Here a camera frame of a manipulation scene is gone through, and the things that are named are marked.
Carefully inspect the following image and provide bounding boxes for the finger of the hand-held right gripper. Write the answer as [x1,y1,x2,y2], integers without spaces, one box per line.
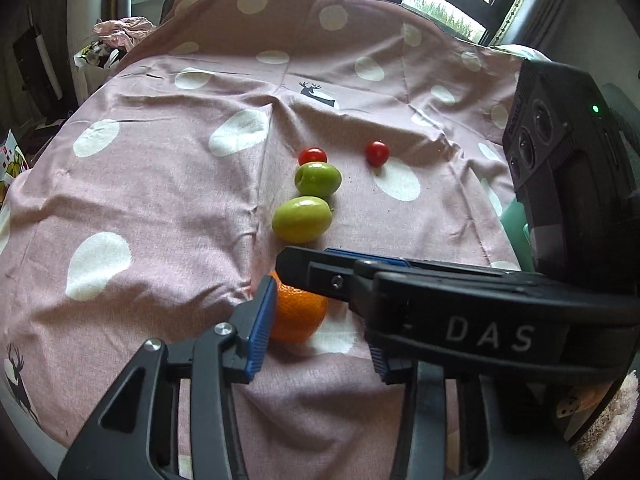
[324,247,543,277]
[276,246,372,312]

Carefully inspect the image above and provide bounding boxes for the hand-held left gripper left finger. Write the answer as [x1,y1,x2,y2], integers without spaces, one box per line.
[57,276,279,480]

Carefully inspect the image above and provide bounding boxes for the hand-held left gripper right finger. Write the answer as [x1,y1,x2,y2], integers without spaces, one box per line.
[372,347,586,480]

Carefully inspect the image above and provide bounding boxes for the orange mandarin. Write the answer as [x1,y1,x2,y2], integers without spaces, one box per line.
[269,271,329,344]

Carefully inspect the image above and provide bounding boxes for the green jujube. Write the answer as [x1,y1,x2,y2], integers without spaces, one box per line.
[271,196,333,244]
[294,161,343,197]

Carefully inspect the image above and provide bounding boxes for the pink polka dot cloth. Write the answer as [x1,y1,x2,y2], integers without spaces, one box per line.
[0,0,551,480]

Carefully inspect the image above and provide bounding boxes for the patterned curtain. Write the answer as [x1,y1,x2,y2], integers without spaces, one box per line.
[492,0,548,47]

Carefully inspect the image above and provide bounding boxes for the fluffy beige rug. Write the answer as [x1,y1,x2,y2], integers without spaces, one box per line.
[572,372,640,463]

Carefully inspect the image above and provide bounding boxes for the colourful printed box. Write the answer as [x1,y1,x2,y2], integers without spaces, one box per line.
[0,129,27,187]

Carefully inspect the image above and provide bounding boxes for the printed plastic bag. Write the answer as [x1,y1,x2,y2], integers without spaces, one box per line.
[74,42,127,70]

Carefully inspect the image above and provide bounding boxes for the pink clothes pile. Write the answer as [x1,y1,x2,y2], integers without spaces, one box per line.
[94,16,156,52]

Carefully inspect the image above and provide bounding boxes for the white board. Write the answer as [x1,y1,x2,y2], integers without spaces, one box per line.
[64,0,135,107]

